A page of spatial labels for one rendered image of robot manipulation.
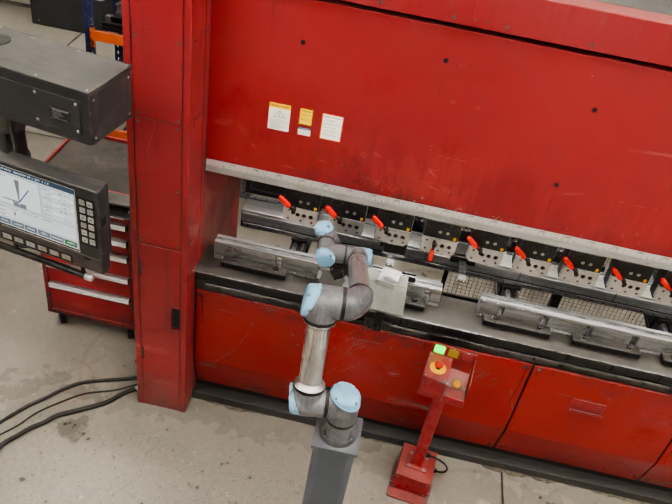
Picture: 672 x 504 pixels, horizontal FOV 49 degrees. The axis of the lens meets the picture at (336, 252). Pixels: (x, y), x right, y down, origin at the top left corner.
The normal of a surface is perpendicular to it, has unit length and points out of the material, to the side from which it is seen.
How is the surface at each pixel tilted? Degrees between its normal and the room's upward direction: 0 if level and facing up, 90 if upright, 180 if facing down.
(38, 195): 90
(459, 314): 0
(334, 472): 90
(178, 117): 90
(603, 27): 90
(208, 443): 0
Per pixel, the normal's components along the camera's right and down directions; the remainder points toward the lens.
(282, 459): 0.14, -0.78
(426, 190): -0.17, 0.59
